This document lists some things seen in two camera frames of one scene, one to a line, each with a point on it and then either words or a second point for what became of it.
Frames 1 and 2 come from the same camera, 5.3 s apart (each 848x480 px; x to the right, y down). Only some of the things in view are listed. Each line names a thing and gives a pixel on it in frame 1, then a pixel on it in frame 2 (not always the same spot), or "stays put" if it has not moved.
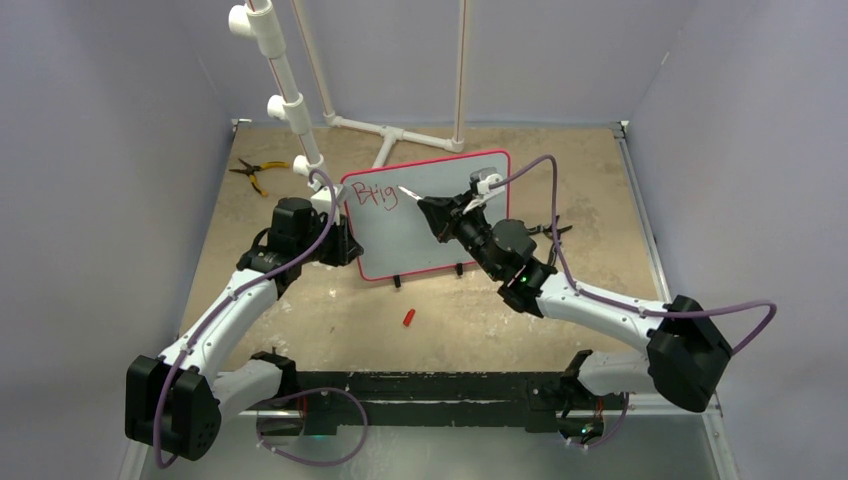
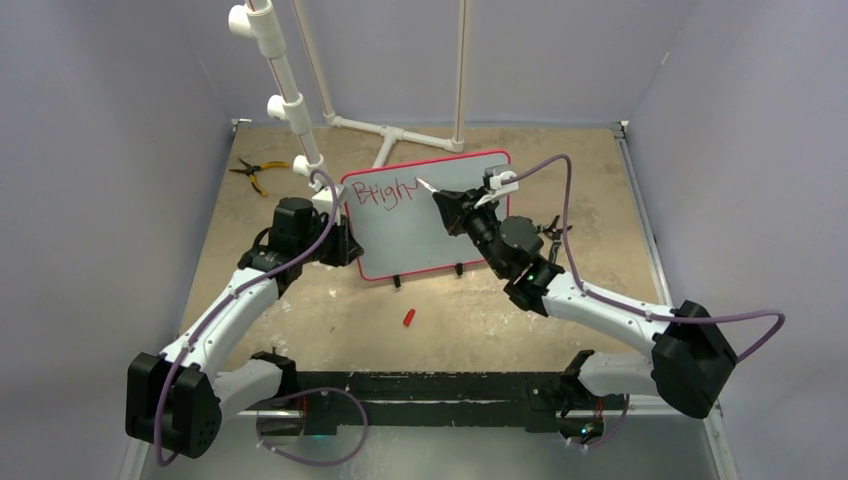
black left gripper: (346, 247) stays put
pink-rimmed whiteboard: (392, 230) stays put
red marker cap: (409, 317) stays put
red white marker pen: (411, 193) -> (430, 187)
